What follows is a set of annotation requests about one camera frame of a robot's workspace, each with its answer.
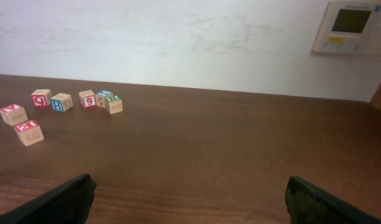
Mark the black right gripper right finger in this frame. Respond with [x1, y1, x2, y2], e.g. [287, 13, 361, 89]
[285, 176, 381, 224]

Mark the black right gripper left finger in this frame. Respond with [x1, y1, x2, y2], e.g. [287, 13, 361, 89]
[0, 174, 96, 224]

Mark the red letter E block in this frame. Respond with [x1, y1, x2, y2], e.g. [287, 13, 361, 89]
[14, 119, 44, 146]

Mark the blue letter wooden block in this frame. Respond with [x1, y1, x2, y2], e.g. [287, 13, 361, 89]
[50, 93, 73, 113]

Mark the plain top wooden block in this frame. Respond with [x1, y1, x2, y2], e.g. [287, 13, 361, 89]
[78, 90, 96, 109]

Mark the red letter A block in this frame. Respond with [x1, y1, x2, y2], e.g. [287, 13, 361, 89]
[0, 103, 28, 126]

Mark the green letter R block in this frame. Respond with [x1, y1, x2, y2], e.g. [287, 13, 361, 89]
[105, 95, 123, 114]

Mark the red letter C block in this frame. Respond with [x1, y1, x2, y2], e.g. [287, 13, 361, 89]
[31, 89, 52, 107]

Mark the blue number five block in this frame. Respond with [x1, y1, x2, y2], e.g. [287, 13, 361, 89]
[95, 90, 113, 108]

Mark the white wall control panel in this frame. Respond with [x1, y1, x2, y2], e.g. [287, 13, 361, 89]
[312, 1, 381, 55]

